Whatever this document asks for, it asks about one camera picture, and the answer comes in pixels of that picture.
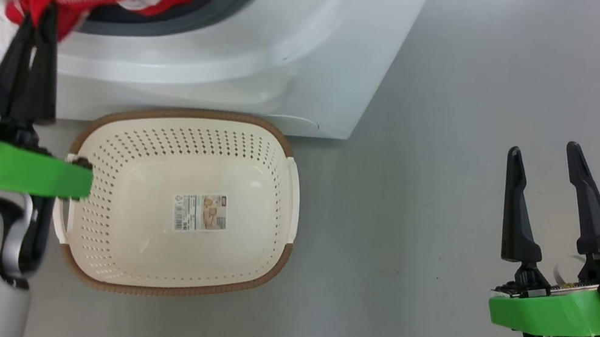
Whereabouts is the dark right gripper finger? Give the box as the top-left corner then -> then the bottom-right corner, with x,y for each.
489,144 -> 561,267
547,140 -> 600,260

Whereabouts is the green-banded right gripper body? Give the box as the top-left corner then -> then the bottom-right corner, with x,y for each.
484,240 -> 600,337

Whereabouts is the cream laundry basket brown rim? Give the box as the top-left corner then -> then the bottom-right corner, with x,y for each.
40,84 -> 316,322

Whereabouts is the white front-load washing machine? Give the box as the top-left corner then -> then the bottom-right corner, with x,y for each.
0,0 -> 436,182

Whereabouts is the paper product label sticker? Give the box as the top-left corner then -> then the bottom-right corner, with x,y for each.
168,186 -> 233,240

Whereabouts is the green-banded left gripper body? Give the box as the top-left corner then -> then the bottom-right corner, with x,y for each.
0,119 -> 101,207

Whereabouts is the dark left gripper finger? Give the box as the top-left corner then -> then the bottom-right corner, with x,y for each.
0,7 -> 42,122
19,2 -> 77,130

